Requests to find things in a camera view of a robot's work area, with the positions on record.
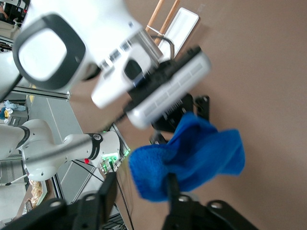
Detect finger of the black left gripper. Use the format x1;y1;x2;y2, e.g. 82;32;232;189
149;129;179;146
193;95;211;121

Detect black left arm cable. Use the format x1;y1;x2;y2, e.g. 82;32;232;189
153;35;176;59

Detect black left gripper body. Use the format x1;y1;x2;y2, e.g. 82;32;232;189
153;92;195;129

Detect aluminium frame rail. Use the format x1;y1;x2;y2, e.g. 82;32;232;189
12;85;71;101

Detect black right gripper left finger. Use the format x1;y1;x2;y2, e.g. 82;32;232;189
97;172;118;225

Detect blue towel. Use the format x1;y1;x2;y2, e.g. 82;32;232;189
129;112;247;203

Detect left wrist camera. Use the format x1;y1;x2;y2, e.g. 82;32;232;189
126;45;213;130

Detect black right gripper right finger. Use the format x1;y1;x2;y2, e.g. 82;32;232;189
166;172;181;211

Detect white rack with wooden bars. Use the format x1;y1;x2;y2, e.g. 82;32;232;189
145;0;200;59

